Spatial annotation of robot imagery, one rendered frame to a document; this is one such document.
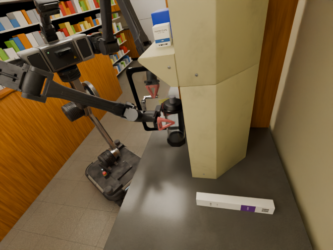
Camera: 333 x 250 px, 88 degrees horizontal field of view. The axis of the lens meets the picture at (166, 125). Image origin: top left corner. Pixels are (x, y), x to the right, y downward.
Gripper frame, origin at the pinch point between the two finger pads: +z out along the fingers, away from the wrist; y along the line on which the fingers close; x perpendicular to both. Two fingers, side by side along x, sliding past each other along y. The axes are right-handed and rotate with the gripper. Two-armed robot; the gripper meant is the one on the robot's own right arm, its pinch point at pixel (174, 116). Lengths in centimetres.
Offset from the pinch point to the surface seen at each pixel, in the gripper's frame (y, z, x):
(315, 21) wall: 9, 49, -34
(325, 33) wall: 0, 49, -32
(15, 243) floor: -36, -162, 129
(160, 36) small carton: -5.8, -0.7, -35.9
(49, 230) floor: -21, -133, 127
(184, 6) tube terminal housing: -15.7, 8.2, -44.2
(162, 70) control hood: -15.6, 1.0, -28.9
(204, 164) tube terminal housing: -16.8, 14.3, 13.0
